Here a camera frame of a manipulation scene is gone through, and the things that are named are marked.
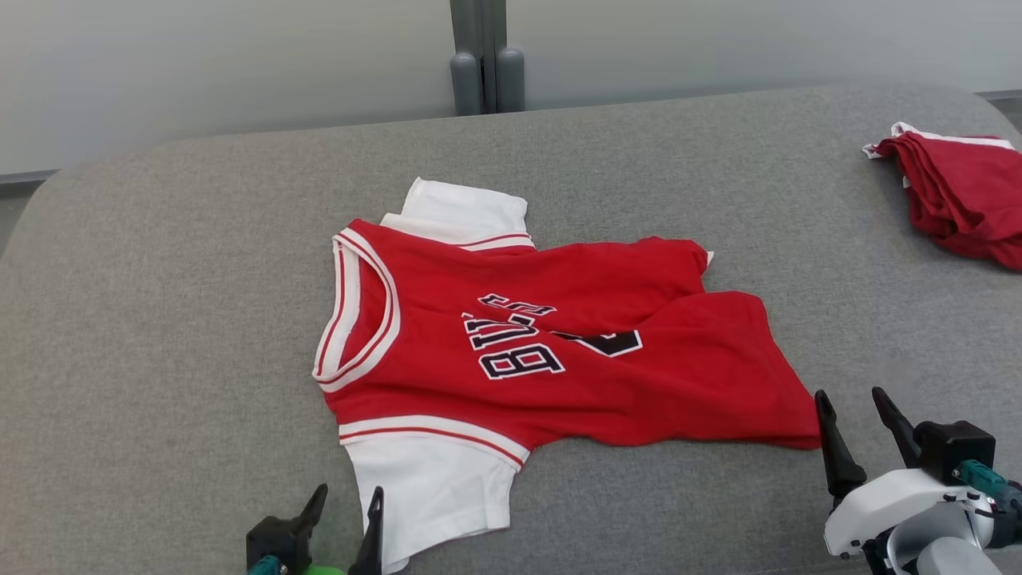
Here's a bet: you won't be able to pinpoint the grey partition post with feet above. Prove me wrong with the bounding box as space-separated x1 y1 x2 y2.
449 0 526 117

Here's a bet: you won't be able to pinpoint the right cable with teal plug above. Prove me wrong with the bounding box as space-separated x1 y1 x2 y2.
954 459 1022 529

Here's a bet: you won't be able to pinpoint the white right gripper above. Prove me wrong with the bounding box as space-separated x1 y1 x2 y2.
814 387 999 560

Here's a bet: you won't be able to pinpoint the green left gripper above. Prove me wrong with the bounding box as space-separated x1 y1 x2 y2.
291 483 385 575

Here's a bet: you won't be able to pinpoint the red jersey with white sleeves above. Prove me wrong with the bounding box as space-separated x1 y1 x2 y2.
311 177 823 574

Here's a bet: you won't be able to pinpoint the red shorts with white trim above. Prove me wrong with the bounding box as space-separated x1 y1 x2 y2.
861 121 1022 271

